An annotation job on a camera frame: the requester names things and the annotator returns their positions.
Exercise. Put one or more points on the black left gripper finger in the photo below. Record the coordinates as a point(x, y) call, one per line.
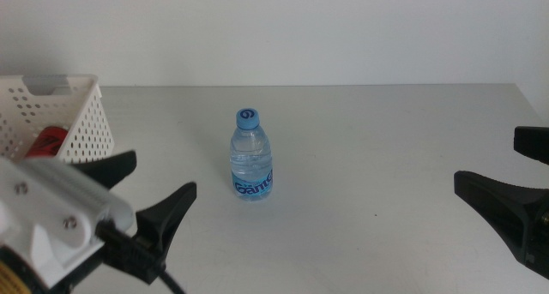
point(107, 167)
point(165, 217)

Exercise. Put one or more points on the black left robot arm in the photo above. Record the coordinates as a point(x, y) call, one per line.
point(17, 277)

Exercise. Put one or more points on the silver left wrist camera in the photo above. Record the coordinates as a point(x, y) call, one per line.
point(86, 191)

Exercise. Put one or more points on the red soda can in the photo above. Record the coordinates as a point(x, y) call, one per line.
point(47, 142)

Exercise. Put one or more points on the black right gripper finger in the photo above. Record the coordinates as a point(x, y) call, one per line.
point(534, 144)
point(502, 204)

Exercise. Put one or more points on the white perforated plastic basket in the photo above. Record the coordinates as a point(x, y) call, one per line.
point(92, 131)

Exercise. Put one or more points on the clear water bottle blue cap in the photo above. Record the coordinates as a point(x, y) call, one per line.
point(251, 157)

